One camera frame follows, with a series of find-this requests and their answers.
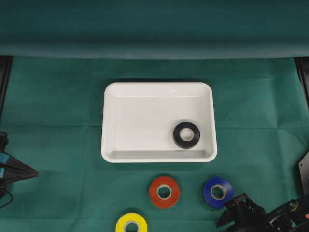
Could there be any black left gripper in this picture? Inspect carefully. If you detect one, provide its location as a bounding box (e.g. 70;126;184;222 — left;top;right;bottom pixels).
0;132;39;188

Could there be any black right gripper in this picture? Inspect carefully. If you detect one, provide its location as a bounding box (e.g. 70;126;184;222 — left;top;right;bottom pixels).
216;193;297;232

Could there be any blue tape roll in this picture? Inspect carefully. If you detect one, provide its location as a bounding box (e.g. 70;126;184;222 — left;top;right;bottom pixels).
202;176;234;209

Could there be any red tape roll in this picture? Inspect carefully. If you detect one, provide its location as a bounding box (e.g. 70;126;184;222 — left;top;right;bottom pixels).
149;176;180;209

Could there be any black tape roll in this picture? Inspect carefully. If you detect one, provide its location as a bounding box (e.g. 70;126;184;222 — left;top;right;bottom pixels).
173;121;200;149

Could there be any yellow tape roll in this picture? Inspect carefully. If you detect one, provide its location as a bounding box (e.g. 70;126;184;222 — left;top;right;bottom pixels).
115;213;148;232

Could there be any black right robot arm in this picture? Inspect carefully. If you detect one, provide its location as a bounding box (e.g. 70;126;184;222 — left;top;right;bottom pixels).
217;193;309;232

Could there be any white plastic tray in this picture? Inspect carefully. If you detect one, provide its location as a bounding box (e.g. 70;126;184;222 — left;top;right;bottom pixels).
101;82;218;163

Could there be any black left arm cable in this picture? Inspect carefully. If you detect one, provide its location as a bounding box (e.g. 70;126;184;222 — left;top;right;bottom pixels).
0;188;13;210

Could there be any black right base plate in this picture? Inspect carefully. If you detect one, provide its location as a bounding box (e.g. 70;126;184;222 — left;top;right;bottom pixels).
298;152;309;203

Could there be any black left side rail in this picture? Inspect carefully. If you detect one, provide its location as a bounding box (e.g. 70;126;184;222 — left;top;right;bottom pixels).
0;56;13;110

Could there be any black rail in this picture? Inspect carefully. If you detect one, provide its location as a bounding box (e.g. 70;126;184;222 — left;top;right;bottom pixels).
0;56;13;110
294;57;309;106

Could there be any black right side rail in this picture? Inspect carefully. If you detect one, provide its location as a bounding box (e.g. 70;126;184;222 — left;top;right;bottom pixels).
294;57;309;106

